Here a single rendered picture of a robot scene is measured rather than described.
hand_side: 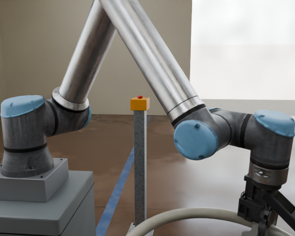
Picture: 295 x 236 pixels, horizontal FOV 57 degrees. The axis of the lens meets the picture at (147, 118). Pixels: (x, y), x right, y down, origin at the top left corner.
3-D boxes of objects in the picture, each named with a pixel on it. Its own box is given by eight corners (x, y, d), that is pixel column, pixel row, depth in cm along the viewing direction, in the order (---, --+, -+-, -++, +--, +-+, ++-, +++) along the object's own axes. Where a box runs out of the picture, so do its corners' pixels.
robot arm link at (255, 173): (294, 161, 68) (281, 174, 61) (291, 179, 69) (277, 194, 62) (258, 151, 74) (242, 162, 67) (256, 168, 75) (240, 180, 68)
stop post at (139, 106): (155, 225, 227) (156, 96, 205) (151, 241, 207) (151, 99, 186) (131, 223, 230) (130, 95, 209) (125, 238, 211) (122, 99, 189)
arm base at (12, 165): (-12, 174, 99) (-15, 148, 97) (22, 157, 117) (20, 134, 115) (34, 180, 94) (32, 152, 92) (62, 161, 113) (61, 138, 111)
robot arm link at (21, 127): (-5, 143, 102) (-10, 97, 99) (37, 134, 116) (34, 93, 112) (16, 152, 93) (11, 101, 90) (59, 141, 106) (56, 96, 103)
